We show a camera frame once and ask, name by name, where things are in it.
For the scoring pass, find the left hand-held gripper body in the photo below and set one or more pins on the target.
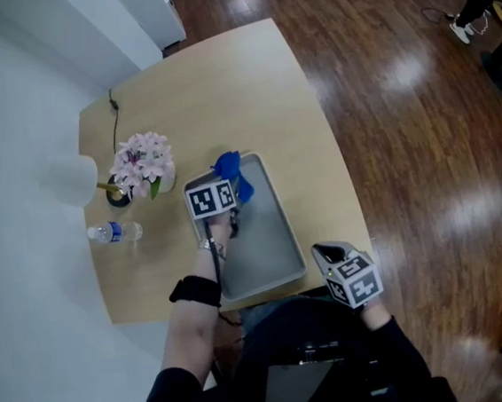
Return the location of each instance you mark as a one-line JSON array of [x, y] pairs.
[[208, 200]]

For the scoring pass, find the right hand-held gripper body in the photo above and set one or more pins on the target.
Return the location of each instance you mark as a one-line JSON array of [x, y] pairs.
[[353, 280]]

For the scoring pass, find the blue cloth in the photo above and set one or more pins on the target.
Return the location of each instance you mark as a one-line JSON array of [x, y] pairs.
[[231, 164]]

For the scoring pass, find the grey rectangular tray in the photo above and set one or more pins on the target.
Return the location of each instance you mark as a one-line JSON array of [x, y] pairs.
[[265, 247]]

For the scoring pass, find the person's left forearm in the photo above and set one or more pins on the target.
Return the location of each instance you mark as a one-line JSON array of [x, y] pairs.
[[189, 336]]

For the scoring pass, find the person's right forearm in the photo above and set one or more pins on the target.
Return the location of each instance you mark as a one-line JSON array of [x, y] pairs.
[[374, 316]]

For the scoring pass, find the person's left hand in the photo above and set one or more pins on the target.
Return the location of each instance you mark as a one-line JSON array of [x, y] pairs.
[[223, 229]]

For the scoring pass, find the person's black clothing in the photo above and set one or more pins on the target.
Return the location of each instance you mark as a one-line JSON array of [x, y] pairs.
[[336, 329]]

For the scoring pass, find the pink flowers in white pot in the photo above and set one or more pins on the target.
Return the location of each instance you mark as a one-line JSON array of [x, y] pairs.
[[142, 164]]

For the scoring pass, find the black wristband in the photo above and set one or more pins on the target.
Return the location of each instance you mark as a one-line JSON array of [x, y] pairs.
[[195, 290]]

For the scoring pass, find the clear water bottle blue label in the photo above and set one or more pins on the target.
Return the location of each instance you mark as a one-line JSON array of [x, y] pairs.
[[114, 232]]

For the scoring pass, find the grey chest-mounted device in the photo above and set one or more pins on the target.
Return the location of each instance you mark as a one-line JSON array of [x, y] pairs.
[[293, 387]]

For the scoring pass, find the white shade table lamp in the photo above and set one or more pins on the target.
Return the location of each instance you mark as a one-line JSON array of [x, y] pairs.
[[68, 181]]

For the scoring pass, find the white cabinet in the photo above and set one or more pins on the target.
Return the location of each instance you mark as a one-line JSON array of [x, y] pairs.
[[143, 19]]

